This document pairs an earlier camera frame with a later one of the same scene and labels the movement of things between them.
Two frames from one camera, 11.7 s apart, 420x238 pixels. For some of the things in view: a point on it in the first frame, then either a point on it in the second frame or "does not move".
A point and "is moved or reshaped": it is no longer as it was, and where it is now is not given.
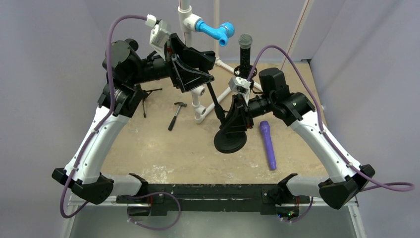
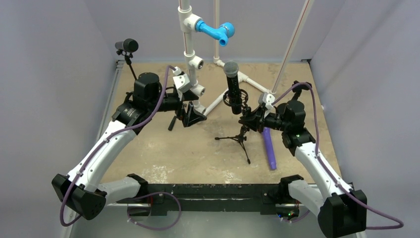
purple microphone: x=265 y=127 does not move
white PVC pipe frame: x=186 y=22 does not move
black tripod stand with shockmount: x=238 y=68 to x=246 y=112
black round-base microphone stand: x=227 y=142 is moved or reshaped
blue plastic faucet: x=225 y=30 does not move
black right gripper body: x=244 y=109 to x=257 y=119
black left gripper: x=181 y=75 to x=191 y=115
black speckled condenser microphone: x=245 y=42 to x=231 y=68
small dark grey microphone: x=133 y=44 does not move
